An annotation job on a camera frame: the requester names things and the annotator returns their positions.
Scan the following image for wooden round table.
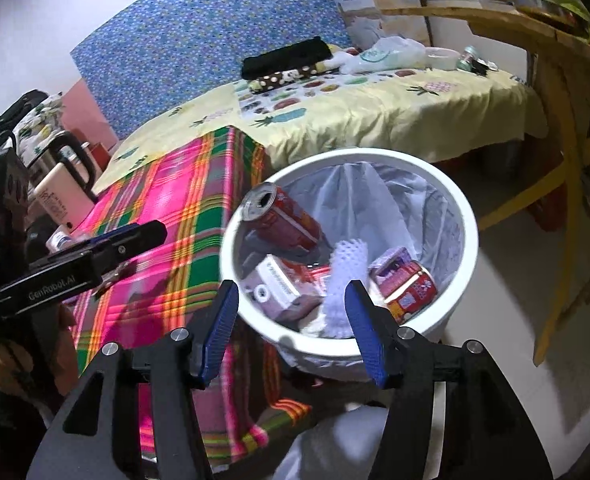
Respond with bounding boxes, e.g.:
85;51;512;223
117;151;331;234
382;0;590;366

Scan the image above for black clothes on pile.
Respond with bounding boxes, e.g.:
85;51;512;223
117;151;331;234
0;89;48;133

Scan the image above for black steel electric kettle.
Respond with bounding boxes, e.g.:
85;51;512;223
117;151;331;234
28;130;98;204

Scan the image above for blue floral mattress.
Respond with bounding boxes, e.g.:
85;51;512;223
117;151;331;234
71;0;349;139

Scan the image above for white foam net sleeve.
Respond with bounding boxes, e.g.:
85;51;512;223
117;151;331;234
321;238;369;339

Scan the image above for black folded cloth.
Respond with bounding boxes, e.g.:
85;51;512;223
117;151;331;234
241;36;332;80

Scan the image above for left hand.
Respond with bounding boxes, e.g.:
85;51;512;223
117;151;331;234
0;306;79;400

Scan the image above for polka dot brown cloth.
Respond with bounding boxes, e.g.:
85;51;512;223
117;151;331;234
247;62;336;94

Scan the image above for red drink can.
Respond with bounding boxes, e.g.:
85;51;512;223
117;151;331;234
241;182;331;259

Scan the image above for white blue yogurt cup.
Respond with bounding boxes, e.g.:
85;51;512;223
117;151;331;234
45;226;79;254

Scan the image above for white round trash bin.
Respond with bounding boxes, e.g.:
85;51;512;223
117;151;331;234
220;148;478;382

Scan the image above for strawberry milk carton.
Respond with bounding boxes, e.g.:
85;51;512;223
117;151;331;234
242;255;331;323

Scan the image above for small bottle on bed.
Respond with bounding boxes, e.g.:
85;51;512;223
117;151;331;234
456;46;498;77

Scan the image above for white plastic bag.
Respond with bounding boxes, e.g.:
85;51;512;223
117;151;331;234
339;36;427;75

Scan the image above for yellow pineapple bed sheet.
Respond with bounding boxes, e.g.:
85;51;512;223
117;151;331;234
94;68;548;193

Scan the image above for pink thermos box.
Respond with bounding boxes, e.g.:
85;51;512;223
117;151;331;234
34;162;95;232

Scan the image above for crushed cartoon red can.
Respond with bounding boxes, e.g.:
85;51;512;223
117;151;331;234
377;261;437;324

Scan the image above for plaid pink green tablecloth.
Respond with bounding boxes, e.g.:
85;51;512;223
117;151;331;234
72;126;311;470

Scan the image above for purple grape drink carton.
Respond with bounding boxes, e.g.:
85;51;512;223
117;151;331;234
369;246;413;285

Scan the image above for metal pan on table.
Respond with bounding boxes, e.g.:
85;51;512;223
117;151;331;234
509;0;590;38

